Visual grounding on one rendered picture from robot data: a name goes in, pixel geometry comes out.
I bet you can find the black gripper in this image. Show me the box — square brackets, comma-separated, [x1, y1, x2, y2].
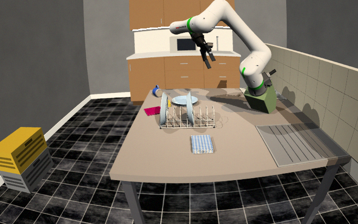
[195, 37, 215, 69]

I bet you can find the beige tiled wall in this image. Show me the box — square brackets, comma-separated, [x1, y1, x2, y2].
[262, 43, 358, 183]

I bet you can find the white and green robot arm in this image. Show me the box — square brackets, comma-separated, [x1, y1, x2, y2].
[169, 0, 276, 97]

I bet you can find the white ribbed draining mat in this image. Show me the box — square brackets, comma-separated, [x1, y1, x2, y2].
[239, 88, 286, 99]

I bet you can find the blue and white checkered towel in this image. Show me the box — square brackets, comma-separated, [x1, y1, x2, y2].
[191, 135, 213, 154]

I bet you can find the dark pink square coaster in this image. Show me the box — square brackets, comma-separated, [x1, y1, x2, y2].
[144, 106, 161, 116]

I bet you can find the grey ribbed sink drainer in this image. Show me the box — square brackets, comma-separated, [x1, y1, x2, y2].
[255, 122, 350, 168]

